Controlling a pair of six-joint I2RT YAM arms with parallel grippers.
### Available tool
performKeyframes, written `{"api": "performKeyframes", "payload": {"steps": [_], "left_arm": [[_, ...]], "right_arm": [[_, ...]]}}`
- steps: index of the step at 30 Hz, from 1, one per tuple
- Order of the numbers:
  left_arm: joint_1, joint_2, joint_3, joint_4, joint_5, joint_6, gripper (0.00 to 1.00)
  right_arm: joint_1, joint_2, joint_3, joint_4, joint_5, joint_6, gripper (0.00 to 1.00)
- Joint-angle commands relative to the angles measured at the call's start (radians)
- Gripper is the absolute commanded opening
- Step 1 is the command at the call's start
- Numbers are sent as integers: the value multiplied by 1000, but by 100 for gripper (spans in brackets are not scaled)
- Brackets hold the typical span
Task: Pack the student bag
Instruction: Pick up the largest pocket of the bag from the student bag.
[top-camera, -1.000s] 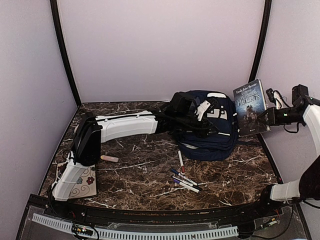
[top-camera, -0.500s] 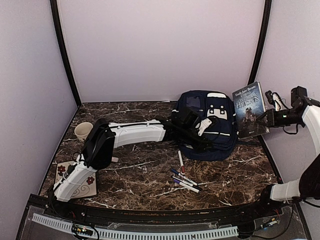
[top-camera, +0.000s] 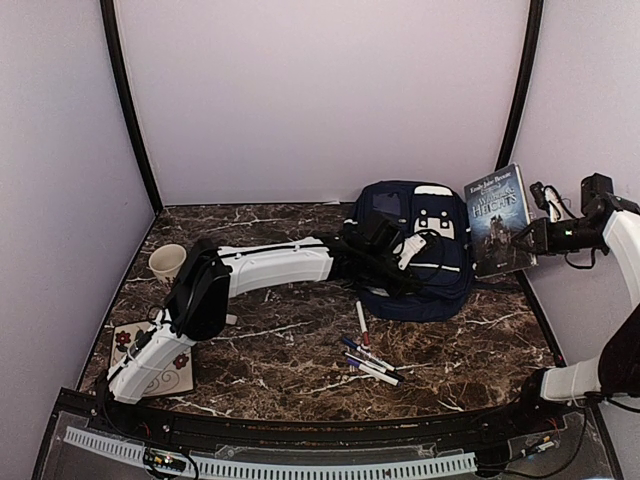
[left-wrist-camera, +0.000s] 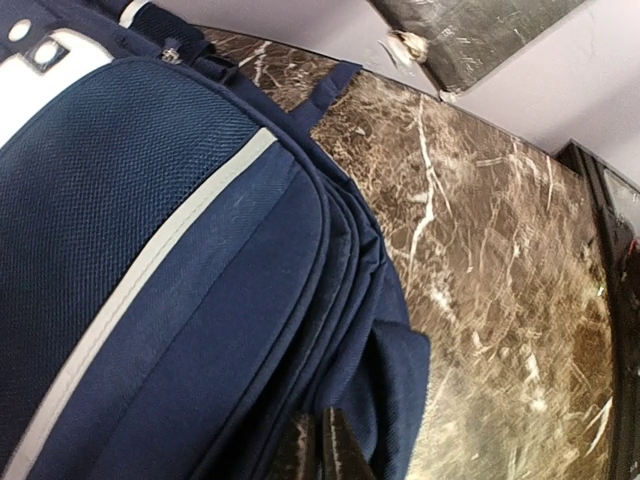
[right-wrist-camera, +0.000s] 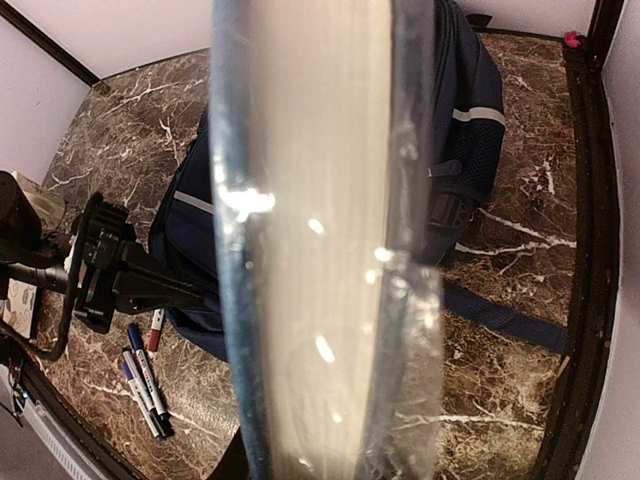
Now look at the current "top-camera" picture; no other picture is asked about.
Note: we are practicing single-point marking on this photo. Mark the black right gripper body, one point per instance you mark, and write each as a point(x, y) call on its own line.
point(583, 237)

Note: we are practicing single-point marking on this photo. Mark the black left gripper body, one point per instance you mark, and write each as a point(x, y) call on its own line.
point(393, 287)

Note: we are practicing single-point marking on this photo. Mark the navy blue backpack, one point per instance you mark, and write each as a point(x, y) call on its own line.
point(444, 265)

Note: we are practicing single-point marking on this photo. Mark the dark blue hardcover book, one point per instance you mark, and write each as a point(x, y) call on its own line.
point(498, 211)

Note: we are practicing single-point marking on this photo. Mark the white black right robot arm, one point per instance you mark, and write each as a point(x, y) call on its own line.
point(591, 285)

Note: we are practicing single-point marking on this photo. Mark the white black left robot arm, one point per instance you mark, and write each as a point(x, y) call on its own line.
point(196, 308)

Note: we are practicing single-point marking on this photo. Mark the red capped white marker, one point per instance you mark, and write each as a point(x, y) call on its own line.
point(363, 325)

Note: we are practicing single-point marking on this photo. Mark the blue capped white marker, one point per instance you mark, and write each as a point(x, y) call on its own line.
point(355, 346)

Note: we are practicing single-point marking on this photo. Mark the black capped white marker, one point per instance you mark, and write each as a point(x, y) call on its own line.
point(373, 372)

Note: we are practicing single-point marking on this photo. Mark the purple capped white marker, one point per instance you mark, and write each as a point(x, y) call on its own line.
point(368, 363)

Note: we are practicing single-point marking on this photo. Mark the cream floral mug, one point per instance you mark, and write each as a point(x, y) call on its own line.
point(166, 262)

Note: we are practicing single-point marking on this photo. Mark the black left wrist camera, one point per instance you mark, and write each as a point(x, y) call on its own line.
point(380, 234)

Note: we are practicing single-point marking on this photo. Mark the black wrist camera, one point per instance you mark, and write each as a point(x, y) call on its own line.
point(593, 186)
point(380, 234)

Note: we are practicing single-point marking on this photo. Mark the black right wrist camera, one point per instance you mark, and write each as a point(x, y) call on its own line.
point(593, 186)

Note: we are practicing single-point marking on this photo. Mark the black front rail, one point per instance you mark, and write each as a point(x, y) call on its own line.
point(487, 429)

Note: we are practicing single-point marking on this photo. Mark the white slotted cable duct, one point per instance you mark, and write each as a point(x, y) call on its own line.
point(256, 463)

